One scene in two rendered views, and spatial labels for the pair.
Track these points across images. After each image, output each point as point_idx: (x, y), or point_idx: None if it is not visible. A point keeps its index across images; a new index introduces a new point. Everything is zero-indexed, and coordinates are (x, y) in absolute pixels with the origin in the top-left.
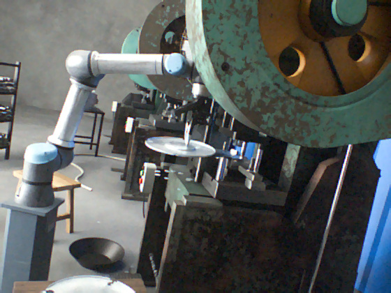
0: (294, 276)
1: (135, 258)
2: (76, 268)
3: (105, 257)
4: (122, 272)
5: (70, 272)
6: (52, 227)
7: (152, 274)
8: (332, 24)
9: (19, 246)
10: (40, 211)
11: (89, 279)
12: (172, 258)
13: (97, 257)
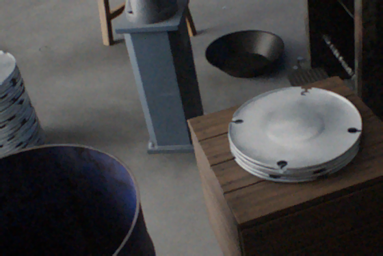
0: None
1: (298, 46)
2: (226, 81)
3: (257, 55)
4: (289, 69)
5: (221, 87)
6: (187, 40)
7: (334, 62)
8: None
9: (158, 76)
10: (169, 24)
11: (275, 94)
12: (371, 39)
13: (246, 59)
